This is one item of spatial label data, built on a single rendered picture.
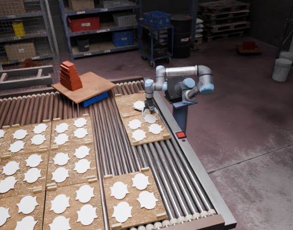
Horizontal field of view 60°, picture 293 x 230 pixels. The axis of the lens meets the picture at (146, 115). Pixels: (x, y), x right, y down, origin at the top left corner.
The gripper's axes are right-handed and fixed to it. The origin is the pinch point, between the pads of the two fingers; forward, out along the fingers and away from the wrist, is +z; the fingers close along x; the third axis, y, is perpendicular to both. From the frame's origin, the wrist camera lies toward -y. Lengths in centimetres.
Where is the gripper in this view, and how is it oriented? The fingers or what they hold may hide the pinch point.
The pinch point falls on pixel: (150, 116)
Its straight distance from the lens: 238.1
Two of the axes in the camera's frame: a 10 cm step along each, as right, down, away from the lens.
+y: -2.8, -5.1, 8.1
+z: 0.2, 8.4, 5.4
